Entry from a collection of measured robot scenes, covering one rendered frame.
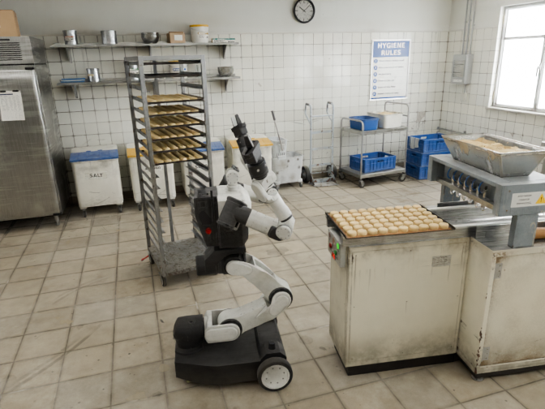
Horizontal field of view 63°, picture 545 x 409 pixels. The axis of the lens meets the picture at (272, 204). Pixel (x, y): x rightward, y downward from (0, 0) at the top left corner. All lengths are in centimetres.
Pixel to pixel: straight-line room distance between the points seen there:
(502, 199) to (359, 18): 494
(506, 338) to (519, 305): 21
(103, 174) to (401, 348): 404
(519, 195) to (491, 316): 67
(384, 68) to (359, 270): 507
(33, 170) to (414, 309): 420
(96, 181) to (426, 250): 415
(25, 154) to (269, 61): 329
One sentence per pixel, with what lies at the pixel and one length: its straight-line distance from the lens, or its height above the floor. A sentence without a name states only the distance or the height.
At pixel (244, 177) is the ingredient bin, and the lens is 584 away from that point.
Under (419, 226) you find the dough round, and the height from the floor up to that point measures 92.
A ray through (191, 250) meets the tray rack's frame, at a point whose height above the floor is 15.
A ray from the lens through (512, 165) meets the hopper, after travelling 252.
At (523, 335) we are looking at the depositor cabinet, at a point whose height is 30.
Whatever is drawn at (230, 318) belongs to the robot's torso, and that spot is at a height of 35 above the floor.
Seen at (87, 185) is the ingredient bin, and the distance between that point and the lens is 568.
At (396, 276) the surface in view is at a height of 64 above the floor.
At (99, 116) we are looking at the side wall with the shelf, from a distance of 618.
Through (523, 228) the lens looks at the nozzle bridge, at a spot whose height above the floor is 95.
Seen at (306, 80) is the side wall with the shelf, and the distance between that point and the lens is 661.
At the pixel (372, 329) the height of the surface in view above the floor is 33.
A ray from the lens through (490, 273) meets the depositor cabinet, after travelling 255.
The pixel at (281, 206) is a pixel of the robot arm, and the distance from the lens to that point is 211.
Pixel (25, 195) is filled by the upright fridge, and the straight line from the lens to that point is 553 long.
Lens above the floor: 179
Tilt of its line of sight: 18 degrees down
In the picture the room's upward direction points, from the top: 1 degrees counter-clockwise
